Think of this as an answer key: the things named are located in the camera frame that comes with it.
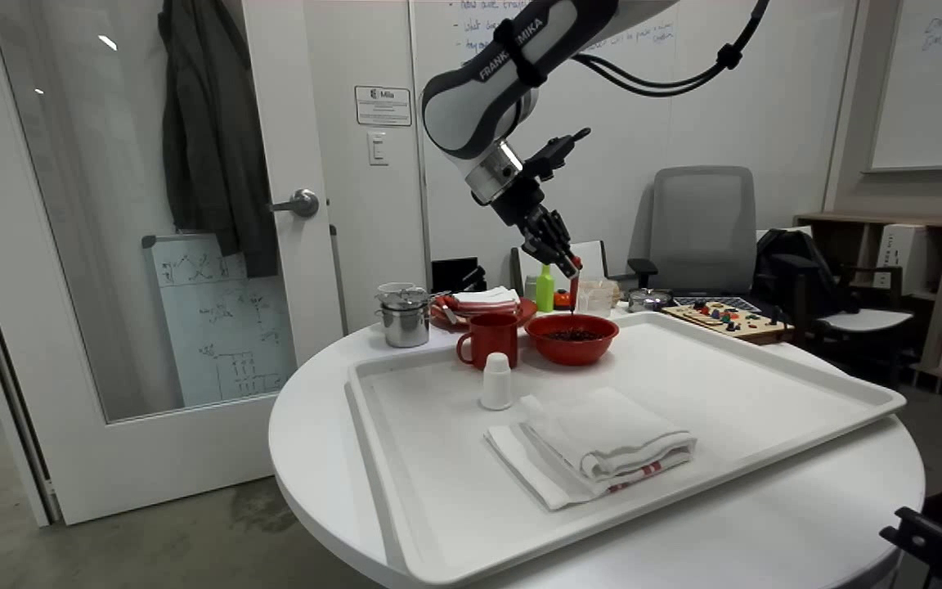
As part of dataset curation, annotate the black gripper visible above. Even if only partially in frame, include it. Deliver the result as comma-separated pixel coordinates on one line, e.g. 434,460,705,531
491,177,583,274

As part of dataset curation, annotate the red spoon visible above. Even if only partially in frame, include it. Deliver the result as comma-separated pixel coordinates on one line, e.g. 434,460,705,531
569,279,579,314

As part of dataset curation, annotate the orange bowl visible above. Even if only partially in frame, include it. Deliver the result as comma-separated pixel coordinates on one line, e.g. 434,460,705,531
527,314,619,367

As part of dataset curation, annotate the red mug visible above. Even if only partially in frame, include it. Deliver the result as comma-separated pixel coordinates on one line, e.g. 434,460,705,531
455,309,518,367

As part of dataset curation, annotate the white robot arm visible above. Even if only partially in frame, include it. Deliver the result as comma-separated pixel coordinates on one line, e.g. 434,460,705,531
418,0,768,279

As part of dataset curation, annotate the small white cup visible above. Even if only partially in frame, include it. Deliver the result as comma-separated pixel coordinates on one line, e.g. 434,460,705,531
476,353,514,413

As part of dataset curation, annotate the green bottle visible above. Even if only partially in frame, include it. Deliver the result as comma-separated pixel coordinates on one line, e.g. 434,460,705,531
534,265,555,309

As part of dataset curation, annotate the clear plastic container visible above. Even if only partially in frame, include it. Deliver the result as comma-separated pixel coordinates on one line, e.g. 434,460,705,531
576,279,621,314

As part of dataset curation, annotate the red plate with napkin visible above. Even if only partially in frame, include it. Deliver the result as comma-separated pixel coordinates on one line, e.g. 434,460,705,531
428,287,536,331

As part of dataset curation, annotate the grey office chair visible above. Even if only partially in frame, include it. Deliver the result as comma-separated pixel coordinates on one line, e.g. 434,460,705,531
627,166,755,291

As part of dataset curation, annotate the metal canister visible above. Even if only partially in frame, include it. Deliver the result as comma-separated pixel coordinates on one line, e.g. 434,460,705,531
378,285,428,345

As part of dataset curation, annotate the colourful game box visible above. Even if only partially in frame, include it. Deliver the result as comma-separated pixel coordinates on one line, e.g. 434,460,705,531
667,302,790,340

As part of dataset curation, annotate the folded white towel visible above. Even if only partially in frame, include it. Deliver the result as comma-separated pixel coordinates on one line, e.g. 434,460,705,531
488,388,696,509

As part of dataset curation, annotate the black bag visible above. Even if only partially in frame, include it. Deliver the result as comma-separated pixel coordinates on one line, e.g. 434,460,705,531
751,227,849,328

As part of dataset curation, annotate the white plastic tray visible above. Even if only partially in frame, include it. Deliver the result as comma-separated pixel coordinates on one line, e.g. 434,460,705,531
346,314,901,586

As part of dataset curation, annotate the dark hanging jacket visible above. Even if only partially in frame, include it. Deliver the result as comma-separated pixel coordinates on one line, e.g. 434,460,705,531
156,0,277,279

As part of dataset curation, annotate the leaning whiteboard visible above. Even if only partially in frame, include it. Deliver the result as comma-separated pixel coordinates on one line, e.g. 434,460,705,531
144,232,293,405

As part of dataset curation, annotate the wooden shelf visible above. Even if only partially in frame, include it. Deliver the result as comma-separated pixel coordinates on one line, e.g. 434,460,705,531
804,212,942,382

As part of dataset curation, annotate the white door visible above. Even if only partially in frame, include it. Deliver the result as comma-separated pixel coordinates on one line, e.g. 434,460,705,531
0,0,342,522

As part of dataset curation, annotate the wall sign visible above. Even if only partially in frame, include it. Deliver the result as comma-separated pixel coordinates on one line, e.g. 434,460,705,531
352,84,411,127

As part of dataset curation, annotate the door handle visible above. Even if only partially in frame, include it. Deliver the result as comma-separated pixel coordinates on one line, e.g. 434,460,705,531
276,186,320,220

